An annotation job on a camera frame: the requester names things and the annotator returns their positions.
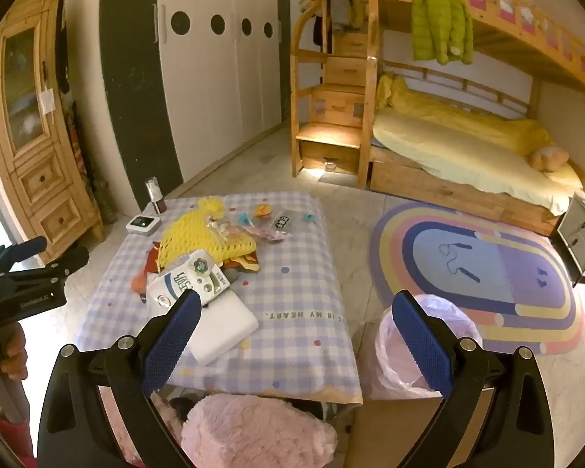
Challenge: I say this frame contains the dark red spray bottle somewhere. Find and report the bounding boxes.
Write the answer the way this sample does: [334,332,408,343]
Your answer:
[145,177,167,215]

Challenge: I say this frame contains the yellow blanket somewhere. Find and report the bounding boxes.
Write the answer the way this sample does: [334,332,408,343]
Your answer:
[375,73,554,157]

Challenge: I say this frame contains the grey bedside drawer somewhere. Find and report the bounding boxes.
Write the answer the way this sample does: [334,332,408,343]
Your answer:
[556,192,585,276]

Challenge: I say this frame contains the green puffer jacket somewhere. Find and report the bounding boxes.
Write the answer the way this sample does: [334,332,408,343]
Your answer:
[410,0,475,66]

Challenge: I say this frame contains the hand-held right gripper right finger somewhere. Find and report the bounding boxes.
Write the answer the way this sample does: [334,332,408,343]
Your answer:
[391,290,557,468]

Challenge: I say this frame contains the orange cloth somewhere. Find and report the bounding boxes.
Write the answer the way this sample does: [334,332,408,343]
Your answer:
[131,268,153,296]

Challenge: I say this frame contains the rainbow oval rug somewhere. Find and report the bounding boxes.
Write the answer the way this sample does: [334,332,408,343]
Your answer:
[369,200,585,356]

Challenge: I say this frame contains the wooden staircase with drawers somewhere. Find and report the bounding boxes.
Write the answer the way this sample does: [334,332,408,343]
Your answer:
[290,0,378,188]

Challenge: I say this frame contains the tan plush toy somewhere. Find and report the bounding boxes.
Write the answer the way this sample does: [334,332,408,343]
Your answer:
[530,145,570,172]

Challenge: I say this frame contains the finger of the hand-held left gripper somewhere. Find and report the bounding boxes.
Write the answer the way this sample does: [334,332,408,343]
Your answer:
[0,236,48,266]
[7,245,89,284]

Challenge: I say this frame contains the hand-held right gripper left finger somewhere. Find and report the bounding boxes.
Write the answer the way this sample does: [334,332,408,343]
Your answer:
[36,289,203,468]

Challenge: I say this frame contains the white device with green light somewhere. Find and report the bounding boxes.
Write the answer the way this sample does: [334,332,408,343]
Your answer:
[126,213,163,234]

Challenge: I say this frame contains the brown cardboard box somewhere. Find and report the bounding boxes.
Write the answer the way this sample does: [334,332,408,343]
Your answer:
[356,385,498,468]

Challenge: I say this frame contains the clear packet with black print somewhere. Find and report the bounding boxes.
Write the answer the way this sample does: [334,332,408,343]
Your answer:
[268,209,296,235]

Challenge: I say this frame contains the person's left forearm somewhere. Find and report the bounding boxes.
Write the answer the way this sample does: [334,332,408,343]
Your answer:
[0,400,35,468]

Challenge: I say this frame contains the white blue snack packet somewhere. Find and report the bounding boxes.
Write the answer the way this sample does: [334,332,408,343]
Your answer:
[146,248,231,313]

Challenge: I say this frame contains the white foam block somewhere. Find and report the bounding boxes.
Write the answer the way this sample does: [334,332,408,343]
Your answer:
[168,289,260,366]

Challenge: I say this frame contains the yellow foam net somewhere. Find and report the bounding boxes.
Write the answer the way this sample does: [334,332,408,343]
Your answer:
[157,198,261,274]

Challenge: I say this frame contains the dark patterned boards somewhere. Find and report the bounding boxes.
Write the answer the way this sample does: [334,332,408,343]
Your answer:
[66,100,113,227]

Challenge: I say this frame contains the checkered tablecloth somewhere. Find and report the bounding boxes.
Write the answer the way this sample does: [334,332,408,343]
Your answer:
[75,191,364,405]

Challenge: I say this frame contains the black wall hanging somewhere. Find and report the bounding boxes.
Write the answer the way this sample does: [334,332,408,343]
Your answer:
[53,19,71,93]

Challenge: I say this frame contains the pale yellow bed sheet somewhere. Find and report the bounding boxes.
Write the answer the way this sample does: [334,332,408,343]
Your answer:
[372,107,585,215]

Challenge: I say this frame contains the trash bin with plastic bag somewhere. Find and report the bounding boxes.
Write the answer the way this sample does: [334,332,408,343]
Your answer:
[358,294,483,401]

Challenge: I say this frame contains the white wardrobe with round holes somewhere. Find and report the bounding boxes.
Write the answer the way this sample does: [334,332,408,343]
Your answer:
[100,0,293,210]

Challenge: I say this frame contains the pink fluffy stool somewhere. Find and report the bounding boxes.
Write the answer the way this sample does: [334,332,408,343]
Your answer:
[151,392,338,468]

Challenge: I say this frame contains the wooden bunk bed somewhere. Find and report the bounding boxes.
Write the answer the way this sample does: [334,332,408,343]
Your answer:
[365,0,585,237]

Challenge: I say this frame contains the wooden cabinet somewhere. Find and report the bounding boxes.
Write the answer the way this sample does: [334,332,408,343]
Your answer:
[0,0,104,264]

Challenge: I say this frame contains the person's left hand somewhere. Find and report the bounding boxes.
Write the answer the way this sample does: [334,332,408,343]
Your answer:
[0,324,28,383]

